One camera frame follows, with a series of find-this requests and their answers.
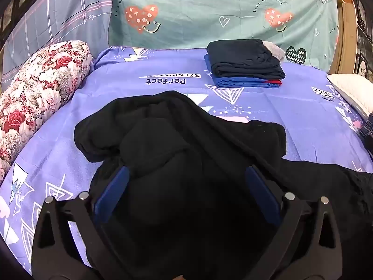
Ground folded dark navy pants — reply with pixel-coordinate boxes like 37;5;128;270
206;39;286;79

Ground black framed wall pictures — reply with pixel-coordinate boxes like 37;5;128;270
0;0;44;44

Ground wooden bed frame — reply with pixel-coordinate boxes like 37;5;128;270
325;0;360;75

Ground black ornate wall decor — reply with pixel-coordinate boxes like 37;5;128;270
354;0;373;82

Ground grey cloth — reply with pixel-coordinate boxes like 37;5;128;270
262;41;286;63

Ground black pants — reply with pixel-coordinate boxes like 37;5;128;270
74;90;373;280

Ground green heart printed sheet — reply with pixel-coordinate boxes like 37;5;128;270
108;0;340;73

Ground folded blue garment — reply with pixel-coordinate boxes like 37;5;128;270
204;54;283;89

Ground white pillow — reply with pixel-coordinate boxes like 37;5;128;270
327;74;373;120

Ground purple printed bedsheet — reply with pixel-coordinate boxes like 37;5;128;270
0;45;373;277

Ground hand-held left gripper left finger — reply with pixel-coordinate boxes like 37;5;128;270
31;166;130;280

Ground floral pillow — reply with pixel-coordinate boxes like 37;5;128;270
0;40;94;184

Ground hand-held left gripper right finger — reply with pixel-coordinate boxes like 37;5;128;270
245;165;344;280

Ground grey plaid sheet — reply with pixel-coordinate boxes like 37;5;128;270
0;0;117;82

